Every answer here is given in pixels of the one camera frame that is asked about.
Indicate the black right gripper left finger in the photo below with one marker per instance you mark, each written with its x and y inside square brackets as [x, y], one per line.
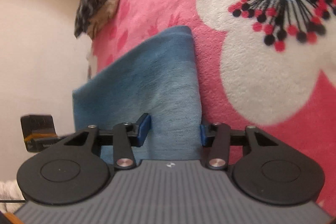
[127, 135]

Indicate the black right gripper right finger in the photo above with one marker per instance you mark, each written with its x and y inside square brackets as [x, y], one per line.
[216, 137]

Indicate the light blue denim jeans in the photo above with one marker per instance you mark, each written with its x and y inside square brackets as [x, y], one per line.
[158, 77]

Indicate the pink floral fleece blanket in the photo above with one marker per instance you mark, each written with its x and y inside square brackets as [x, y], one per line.
[265, 62]

